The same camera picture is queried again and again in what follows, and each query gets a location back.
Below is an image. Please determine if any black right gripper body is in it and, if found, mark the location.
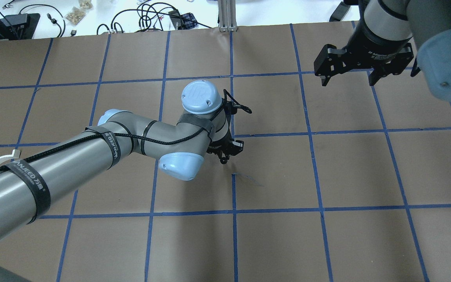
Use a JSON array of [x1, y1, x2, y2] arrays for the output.
[[314, 23, 414, 77]]

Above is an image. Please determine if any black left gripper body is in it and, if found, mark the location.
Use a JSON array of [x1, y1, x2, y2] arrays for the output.
[[208, 102, 244, 159]]

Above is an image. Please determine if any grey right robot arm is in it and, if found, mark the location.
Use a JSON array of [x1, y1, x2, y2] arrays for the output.
[[314, 0, 451, 102]]

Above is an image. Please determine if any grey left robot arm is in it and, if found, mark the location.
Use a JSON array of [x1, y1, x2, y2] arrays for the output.
[[0, 80, 252, 282]]

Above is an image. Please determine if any black power adapter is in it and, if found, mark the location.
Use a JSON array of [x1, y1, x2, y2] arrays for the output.
[[328, 0, 352, 22]]

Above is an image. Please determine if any bag of wooden pieces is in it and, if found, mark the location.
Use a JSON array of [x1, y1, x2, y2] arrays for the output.
[[63, 0, 93, 26]]

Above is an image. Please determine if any black device on stand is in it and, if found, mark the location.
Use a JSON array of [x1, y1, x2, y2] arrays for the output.
[[0, 14, 41, 40]]

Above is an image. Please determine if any aluminium frame post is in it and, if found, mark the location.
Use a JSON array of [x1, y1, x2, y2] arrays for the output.
[[217, 0, 238, 32]]

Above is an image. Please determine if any white curved plastic bracket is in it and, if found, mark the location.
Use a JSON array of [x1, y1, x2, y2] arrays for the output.
[[0, 149, 21, 166]]

